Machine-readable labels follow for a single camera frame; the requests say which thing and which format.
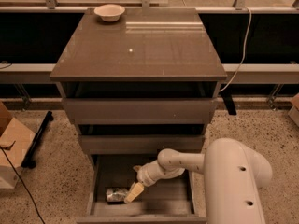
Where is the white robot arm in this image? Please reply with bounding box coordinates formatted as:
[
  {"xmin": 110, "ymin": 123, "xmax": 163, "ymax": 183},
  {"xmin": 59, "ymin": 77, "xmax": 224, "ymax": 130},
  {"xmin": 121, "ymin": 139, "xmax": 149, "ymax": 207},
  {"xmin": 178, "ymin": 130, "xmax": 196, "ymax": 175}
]
[{"xmin": 124, "ymin": 138, "xmax": 273, "ymax": 224}]

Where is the grey bottom drawer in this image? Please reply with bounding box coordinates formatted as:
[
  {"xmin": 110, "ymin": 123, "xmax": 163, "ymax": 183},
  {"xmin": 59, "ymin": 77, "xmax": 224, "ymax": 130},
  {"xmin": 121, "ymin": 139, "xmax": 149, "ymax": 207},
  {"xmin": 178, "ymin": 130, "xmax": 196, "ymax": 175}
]
[{"xmin": 77, "ymin": 155, "xmax": 206, "ymax": 224}]

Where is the black floor cable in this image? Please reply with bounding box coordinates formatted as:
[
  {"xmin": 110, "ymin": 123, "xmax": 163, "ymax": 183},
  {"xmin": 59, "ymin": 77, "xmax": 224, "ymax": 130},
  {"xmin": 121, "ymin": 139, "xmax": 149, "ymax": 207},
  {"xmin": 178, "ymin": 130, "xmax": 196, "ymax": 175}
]
[{"xmin": 0, "ymin": 147, "xmax": 46, "ymax": 224}]

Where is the grey drawer cabinet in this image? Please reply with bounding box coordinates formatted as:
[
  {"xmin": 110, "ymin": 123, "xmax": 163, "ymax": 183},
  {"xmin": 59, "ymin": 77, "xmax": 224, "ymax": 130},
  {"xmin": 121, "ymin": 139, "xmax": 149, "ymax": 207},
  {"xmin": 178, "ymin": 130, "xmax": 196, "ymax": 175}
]
[{"xmin": 49, "ymin": 7, "xmax": 228, "ymax": 224}]

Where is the grey drawer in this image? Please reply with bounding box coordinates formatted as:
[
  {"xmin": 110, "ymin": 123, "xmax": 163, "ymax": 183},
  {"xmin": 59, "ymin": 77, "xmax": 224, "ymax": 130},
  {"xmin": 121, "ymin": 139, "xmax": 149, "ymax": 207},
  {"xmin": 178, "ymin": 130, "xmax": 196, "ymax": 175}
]
[
  {"xmin": 59, "ymin": 81, "xmax": 219, "ymax": 125},
  {"xmin": 78, "ymin": 124, "xmax": 205, "ymax": 155},
  {"xmin": 77, "ymin": 155, "xmax": 206, "ymax": 224}
]

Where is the black stand foot left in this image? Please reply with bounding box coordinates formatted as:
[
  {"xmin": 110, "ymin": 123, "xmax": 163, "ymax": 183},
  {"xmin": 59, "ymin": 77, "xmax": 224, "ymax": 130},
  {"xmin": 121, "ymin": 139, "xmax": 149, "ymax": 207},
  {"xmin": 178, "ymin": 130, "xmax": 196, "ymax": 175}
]
[{"xmin": 21, "ymin": 111, "xmax": 54, "ymax": 169}]

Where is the white hanging cable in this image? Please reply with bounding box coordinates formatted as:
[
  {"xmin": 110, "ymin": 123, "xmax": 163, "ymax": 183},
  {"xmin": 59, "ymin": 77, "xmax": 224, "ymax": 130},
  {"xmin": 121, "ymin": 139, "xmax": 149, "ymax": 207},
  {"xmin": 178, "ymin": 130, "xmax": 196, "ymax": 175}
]
[{"xmin": 218, "ymin": 7, "xmax": 252, "ymax": 94}]

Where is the grey middle drawer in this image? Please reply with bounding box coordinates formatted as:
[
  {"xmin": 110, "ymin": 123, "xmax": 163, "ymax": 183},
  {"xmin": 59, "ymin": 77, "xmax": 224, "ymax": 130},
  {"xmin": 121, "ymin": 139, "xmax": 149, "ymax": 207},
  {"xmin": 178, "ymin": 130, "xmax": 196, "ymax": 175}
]
[{"xmin": 78, "ymin": 124, "xmax": 205, "ymax": 155}]

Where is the grey top drawer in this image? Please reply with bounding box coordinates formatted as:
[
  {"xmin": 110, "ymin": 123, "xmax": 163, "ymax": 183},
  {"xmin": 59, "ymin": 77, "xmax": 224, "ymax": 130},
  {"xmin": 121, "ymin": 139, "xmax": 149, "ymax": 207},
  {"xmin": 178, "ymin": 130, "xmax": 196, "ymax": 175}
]
[{"xmin": 59, "ymin": 81, "xmax": 219, "ymax": 125}]

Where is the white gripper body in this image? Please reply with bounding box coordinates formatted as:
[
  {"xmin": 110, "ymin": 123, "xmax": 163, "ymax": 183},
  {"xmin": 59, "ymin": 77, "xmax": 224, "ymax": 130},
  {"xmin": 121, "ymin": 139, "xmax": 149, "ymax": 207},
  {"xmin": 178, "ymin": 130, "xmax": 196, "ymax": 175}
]
[{"xmin": 137, "ymin": 162, "xmax": 161, "ymax": 187}]

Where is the black bracket foot right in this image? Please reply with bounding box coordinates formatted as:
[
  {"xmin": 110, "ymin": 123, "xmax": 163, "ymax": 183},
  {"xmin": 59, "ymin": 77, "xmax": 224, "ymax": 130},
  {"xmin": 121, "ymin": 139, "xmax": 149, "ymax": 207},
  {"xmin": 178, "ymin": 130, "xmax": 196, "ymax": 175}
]
[{"xmin": 221, "ymin": 93, "xmax": 236, "ymax": 115}]

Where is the white paper bowl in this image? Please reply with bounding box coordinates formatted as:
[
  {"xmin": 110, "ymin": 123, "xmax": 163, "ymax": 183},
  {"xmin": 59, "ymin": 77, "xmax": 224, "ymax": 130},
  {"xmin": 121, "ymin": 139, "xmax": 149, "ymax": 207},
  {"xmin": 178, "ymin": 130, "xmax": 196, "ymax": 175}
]
[{"xmin": 94, "ymin": 4, "xmax": 125, "ymax": 22}]

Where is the cardboard box right edge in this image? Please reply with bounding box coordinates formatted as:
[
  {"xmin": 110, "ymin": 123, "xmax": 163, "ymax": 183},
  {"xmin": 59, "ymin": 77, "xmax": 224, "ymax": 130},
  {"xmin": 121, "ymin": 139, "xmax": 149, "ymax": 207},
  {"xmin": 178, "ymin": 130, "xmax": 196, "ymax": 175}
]
[{"xmin": 288, "ymin": 93, "xmax": 299, "ymax": 127}]

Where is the green silver 7up can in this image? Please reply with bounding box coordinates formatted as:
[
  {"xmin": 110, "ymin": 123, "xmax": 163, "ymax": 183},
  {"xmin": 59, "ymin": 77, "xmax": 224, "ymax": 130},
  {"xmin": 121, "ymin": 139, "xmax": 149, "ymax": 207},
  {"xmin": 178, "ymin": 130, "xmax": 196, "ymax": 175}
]
[{"xmin": 106, "ymin": 188, "xmax": 128, "ymax": 203}]

